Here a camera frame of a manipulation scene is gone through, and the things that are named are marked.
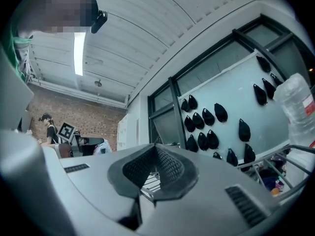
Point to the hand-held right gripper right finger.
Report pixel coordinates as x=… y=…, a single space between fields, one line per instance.
x=209 y=205

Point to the white shelf unit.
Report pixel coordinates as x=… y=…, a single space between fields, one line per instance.
x=122 y=134

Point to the black window frame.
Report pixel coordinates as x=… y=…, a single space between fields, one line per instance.
x=176 y=102

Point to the green purple mesh jersey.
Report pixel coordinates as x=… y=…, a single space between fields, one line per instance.
x=11 y=48

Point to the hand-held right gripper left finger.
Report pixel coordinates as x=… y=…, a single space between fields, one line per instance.
x=98 y=193

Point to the black head-worn camera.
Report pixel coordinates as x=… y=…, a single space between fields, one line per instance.
x=98 y=22

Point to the long ceiling light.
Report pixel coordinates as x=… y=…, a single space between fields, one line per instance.
x=79 y=53

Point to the person's left forearm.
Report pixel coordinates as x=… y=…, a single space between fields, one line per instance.
x=64 y=150

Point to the pale blue patterned clothes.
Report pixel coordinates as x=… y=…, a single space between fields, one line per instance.
x=103 y=147

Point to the large clear water bottle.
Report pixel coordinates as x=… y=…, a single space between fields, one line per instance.
x=295 y=107

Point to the grey metal drying rack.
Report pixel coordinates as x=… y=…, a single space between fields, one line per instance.
x=300 y=147

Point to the black bag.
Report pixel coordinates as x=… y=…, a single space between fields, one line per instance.
x=268 y=178

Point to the person's head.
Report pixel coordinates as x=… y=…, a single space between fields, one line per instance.
x=56 y=8

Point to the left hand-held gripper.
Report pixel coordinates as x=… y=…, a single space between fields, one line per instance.
x=66 y=131

